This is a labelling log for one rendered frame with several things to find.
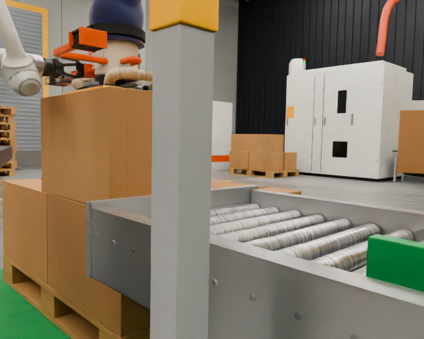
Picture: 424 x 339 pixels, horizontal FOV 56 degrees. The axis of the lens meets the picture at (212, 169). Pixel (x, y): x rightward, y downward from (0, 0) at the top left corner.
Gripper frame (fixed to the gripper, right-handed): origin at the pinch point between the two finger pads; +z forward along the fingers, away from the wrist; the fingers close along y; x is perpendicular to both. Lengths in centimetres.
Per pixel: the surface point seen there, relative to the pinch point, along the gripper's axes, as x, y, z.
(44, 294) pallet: 1, 97, -21
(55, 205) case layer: 13, 57, -21
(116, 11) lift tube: 35.6, -18.3, -6.0
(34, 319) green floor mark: 2, 107, -26
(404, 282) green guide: 150, 48, -25
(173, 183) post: 131, 34, -54
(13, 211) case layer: -39, 67, -21
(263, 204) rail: 80, 53, 29
